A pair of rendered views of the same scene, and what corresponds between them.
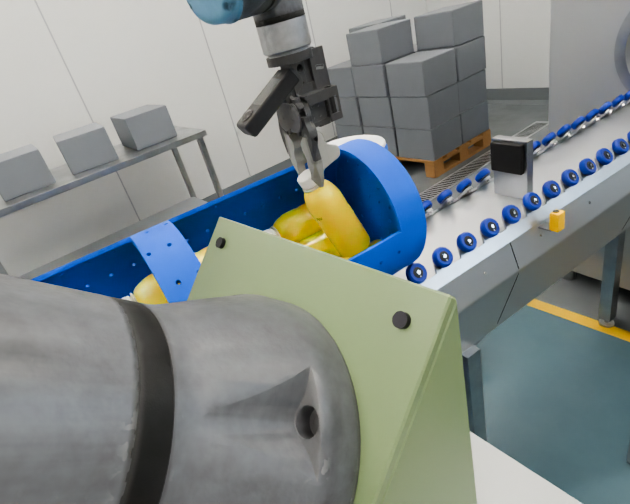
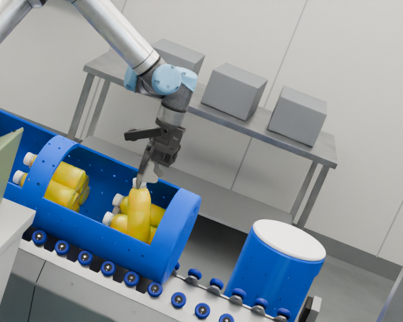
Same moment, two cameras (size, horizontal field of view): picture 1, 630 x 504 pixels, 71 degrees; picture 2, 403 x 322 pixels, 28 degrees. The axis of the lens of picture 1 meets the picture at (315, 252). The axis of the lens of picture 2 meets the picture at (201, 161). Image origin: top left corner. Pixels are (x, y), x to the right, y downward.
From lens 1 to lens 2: 1.74 m
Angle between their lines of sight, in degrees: 32
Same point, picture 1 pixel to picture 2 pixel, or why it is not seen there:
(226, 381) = not seen: outside the picture
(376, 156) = (180, 205)
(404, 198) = (165, 232)
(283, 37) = (162, 113)
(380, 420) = not seen: outside the picture
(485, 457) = (3, 236)
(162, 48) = (400, 68)
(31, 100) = (246, 23)
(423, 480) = not seen: outside the picture
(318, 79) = (171, 142)
